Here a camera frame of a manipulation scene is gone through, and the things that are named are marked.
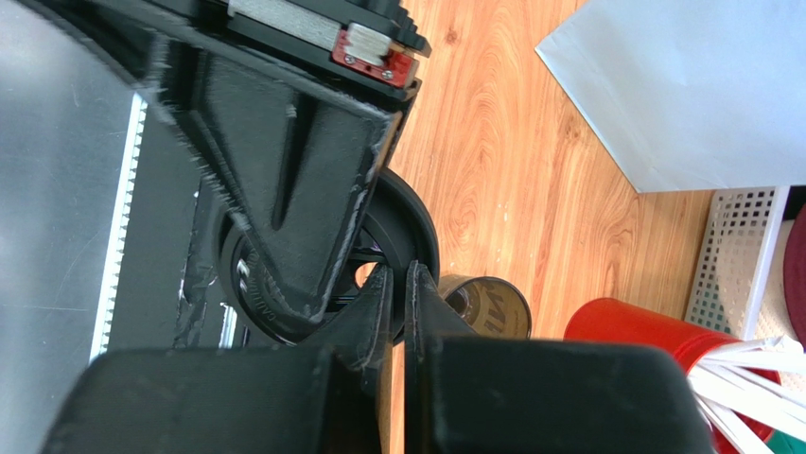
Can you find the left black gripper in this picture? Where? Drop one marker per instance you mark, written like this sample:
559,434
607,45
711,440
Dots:
290,108

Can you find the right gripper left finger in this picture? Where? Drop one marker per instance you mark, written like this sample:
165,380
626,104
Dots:
357,408

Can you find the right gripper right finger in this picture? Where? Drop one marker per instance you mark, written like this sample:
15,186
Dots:
428,319

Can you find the translucent dark plastic cup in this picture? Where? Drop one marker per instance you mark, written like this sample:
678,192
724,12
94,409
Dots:
491,306

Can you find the black plastic cup lid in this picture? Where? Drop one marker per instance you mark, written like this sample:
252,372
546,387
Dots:
396,230

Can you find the white paper bag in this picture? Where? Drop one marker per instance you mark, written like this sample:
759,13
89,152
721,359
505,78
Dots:
689,95

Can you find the red cup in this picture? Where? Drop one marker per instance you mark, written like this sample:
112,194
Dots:
612,321

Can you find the white plastic basket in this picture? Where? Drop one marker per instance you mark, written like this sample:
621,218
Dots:
738,278

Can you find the maroon bucket hat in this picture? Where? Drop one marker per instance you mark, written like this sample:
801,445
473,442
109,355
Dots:
793,273

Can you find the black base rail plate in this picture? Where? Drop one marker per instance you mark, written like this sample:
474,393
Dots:
162,285

